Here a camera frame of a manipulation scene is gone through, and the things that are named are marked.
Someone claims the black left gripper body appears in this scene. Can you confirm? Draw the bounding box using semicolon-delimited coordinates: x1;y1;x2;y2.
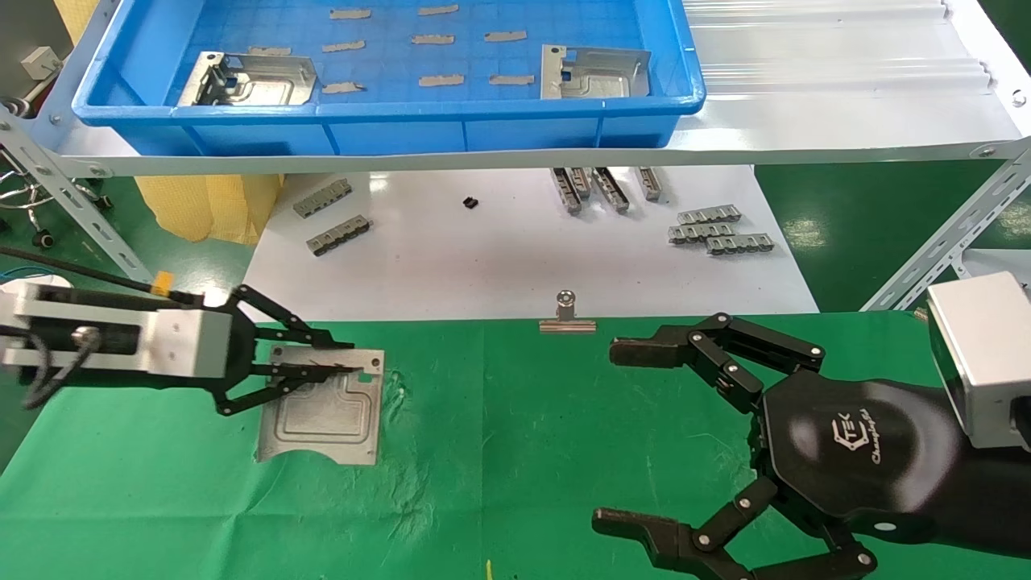
211;304;260;397

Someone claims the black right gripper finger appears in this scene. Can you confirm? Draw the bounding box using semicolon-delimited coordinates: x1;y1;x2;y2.
592;477;879;580
610;313;825;416

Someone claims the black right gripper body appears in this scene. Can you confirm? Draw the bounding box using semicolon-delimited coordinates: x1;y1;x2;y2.
761;375;967;542

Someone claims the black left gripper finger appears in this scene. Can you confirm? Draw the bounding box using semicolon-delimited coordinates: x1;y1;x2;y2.
230;284;354;350
216;367;363;417

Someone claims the stamped sheet metal part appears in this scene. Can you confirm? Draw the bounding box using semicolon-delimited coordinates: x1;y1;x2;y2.
176;52;320;107
540;44;652;101
256;345;385;466

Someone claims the silver binder clip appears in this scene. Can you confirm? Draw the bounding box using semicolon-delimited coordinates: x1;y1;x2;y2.
539;290;598;335

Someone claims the yellow mesh bag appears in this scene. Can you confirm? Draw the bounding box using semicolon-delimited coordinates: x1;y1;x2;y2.
133;173;284;247
54;0;122;46

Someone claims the green cloth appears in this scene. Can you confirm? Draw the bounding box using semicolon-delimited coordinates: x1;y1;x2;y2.
0;313;1031;580

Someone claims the white board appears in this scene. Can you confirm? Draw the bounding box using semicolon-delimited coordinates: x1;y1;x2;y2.
232;165;821;323

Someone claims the perforated metal shelf brace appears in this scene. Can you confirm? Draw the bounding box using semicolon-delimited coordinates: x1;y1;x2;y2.
0;109;155;284
860;139;1031;313

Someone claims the white round base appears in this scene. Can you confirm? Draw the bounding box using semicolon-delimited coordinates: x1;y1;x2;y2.
0;274;73;291

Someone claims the blue plastic tray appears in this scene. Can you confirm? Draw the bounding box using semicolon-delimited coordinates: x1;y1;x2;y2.
72;0;706;158

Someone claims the white panel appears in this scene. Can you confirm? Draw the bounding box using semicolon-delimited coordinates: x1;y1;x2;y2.
959;248;1031;284

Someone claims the chrome wheeled stool base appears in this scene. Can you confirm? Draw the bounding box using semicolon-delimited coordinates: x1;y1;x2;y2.
0;149;114;249

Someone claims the white metal shelf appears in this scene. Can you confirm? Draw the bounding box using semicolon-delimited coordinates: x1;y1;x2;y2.
0;0;1031;180

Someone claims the small grey box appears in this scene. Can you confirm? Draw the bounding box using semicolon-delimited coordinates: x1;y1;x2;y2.
20;47;64;81

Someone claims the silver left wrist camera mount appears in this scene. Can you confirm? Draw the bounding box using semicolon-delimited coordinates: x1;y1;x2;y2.
0;282;234;379

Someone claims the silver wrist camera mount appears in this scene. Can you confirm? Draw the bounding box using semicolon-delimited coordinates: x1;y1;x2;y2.
926;271;1031;450
0;282;234;379

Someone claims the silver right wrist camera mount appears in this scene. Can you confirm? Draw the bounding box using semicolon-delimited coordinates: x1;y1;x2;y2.
926;271;1031;450

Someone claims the black cable with yellow tag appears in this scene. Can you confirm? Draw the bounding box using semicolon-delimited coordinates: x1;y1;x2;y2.
0;246;206;307

